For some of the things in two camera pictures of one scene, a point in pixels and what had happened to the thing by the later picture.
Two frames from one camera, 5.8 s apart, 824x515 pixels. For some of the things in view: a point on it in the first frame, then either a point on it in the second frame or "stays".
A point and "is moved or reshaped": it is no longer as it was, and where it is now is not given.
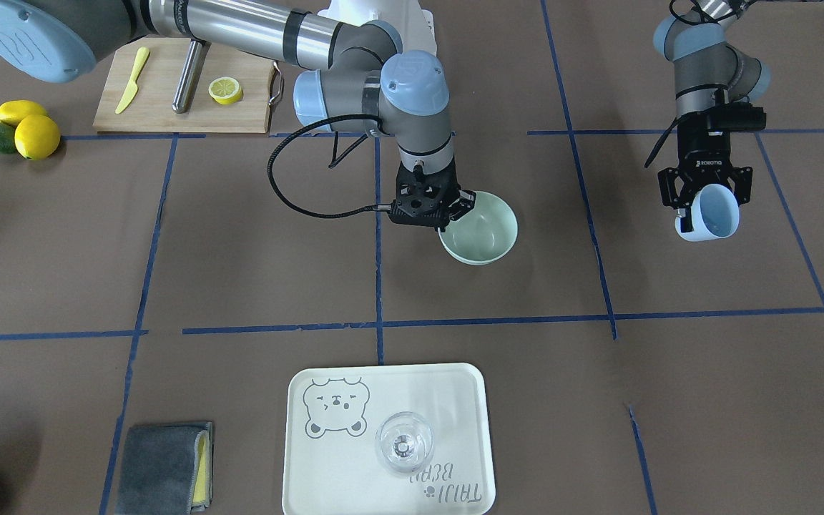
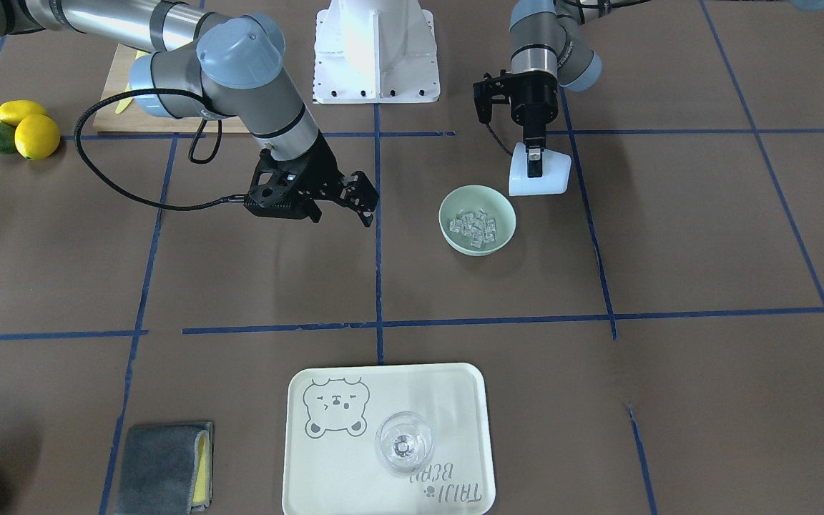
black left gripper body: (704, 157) → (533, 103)
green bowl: (484, 234) is moved or reshaped
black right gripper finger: (466, 201) → (357, 193)
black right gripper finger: (455, 216) → (313, 210)
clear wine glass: (404, 442) stays
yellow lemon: (11, 111) stays
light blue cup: (715, 214) → (556, 169)
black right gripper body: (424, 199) → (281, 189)
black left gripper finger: (742, 177) → (534, 162)
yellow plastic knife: (143, 54) stays
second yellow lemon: (37, 136) stays
